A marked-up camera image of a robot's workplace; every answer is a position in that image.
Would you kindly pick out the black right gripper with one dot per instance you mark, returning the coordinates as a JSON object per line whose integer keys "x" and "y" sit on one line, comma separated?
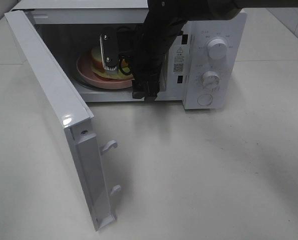
{"x": 153, "y": 41}

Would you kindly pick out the white bread sandwich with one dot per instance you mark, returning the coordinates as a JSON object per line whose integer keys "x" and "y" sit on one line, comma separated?
{"x": 97, "y": 67}

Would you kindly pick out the pink round plate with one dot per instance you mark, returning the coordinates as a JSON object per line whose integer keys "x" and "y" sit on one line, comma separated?
{"x": 84, "y": 69}

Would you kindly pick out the round door release button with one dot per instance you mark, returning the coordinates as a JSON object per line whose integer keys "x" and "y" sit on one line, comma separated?
{"x": 205, "y": 100}

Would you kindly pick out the white microwave door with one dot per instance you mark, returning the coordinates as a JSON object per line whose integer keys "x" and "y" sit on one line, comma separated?
{"x": 73, "y": 116}

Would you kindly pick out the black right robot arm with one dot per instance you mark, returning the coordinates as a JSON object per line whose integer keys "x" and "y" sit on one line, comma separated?
{"x": 192, "y": 10}

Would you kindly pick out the white warning label sticker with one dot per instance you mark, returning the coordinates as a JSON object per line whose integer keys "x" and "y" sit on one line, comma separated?
{"x": 178, "y": 59}

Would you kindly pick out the white microwave oven body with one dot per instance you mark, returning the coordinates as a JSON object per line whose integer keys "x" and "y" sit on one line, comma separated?
{"x": 69, "y": 28}

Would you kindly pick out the lower white timer knob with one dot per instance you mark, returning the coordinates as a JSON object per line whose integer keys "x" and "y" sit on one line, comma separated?
{"x": 210, "y": 80}

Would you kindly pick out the upper white power knob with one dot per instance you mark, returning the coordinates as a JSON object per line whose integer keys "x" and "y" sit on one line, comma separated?
{"x": 217, "y": 48}

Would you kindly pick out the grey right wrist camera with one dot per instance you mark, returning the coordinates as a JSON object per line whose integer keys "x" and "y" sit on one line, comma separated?
{"x": 109, "y": 50}

